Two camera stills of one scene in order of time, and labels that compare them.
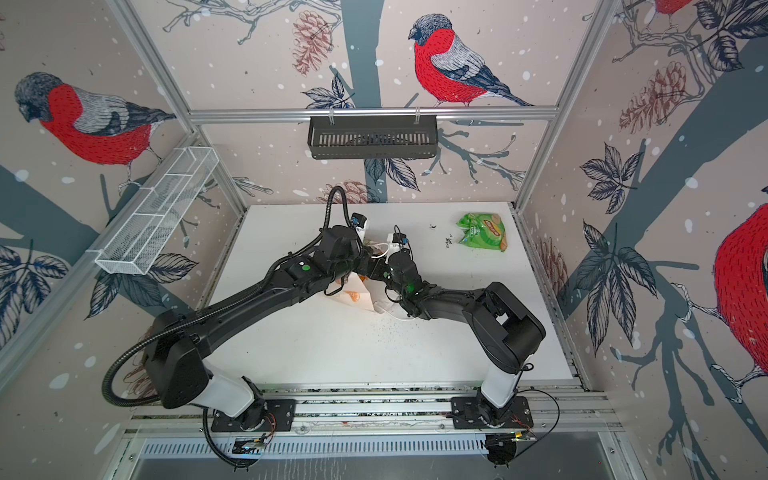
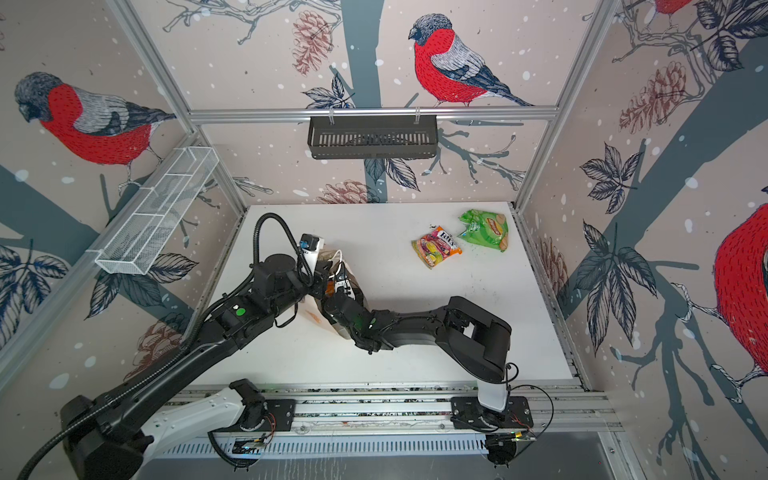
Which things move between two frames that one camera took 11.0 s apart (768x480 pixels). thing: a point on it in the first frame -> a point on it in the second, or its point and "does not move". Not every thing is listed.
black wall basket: x=372 y=136 does not move
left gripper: x=364 y=266 -> x=320 y=277
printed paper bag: x=371 y=294 -> x=342 y=280
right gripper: x=379 y=269 -> x=328 y=306
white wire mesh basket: x=140 y=242 does not move
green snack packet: x=483 y=231 does not move
